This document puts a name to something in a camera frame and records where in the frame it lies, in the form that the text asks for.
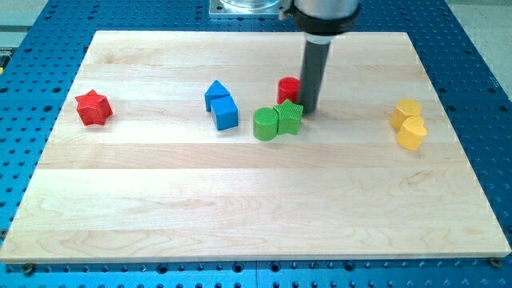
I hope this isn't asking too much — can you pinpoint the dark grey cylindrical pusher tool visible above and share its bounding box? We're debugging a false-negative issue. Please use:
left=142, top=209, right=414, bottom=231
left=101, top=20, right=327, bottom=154
left=298, top=34, right=333, bottom=114

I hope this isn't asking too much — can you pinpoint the red cylinder block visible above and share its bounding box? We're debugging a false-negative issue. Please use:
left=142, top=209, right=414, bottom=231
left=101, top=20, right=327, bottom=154
left=276, top=77, right=300, bottom=104

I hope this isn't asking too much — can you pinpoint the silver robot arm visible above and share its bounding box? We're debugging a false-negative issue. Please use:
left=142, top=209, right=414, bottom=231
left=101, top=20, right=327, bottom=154
left=279, top=0, right=361, bottom=114

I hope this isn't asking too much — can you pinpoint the blue triangle block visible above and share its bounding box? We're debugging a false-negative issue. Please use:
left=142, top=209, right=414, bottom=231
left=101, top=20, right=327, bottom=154
left=204, top=80, right=230, bottom=112

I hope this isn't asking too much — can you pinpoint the green star block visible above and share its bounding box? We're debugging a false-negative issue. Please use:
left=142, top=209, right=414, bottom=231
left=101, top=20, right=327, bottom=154
left=274, top=99, right=303, bottom=135

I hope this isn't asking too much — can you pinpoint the green cylinder block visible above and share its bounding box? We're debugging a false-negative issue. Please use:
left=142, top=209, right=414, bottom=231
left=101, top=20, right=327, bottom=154
left=253, top=107, right=278, bottom=141

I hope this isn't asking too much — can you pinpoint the yellow pentagon block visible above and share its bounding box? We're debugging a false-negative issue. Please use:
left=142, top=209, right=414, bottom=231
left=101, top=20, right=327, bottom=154
left=390, top=98, right=422, bottom=130

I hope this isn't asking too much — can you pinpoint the blue cube block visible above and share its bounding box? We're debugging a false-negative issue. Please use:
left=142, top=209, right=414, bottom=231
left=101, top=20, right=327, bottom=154
left=210, top=96, right=238, bottom=130

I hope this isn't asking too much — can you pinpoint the yellow heart block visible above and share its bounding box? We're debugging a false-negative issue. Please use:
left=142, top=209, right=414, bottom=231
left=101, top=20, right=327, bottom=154
left=396, top=115, right=427, bottom=151

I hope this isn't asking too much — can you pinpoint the light wooden board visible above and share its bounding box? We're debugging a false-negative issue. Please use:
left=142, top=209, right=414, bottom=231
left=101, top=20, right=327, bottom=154
left=1, top=30, right=510, bottom=264

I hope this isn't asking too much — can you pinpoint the red star block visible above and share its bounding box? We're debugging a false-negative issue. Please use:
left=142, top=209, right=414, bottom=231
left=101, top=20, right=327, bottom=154
left=75, top=90, right=113, bottom=126

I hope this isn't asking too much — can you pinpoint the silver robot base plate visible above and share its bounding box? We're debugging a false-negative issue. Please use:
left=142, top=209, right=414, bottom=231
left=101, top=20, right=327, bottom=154
left=209, top=0, right=283, bottom=17

